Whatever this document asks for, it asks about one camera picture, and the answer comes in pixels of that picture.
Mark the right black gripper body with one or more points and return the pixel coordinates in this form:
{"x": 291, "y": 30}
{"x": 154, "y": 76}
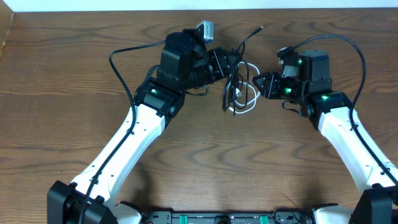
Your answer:
{"x": 278, "y": 88}

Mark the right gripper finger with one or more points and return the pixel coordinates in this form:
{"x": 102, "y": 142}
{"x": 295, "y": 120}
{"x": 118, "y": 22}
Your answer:
{"x": 262, "y": 78}
{"x": 264, "y": 88}

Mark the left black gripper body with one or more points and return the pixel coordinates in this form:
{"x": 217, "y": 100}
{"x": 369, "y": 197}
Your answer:
{"x": 218, "y": 68}

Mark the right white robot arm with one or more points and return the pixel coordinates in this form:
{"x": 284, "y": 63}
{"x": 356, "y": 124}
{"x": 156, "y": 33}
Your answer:
{"x": 305, "y": 81}

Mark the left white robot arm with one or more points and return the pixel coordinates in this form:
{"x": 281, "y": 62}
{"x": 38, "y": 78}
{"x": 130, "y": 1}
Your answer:
{"x": 185, "y": 63}

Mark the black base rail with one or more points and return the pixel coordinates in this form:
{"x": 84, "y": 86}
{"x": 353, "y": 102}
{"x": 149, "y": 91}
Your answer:
{"x": 281, "y": 216}

